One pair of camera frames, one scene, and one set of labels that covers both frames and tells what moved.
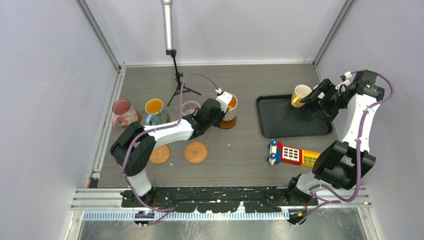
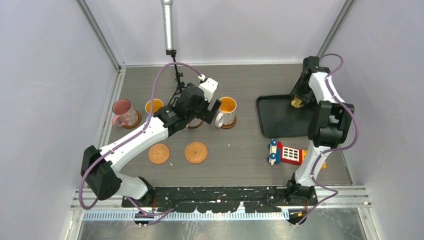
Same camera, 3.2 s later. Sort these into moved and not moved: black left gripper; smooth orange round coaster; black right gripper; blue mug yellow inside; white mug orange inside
Moved: black left gripper; black right gripper
Not moved: smooth orange round coaster; blue mug yellow inside; white mug orange inside
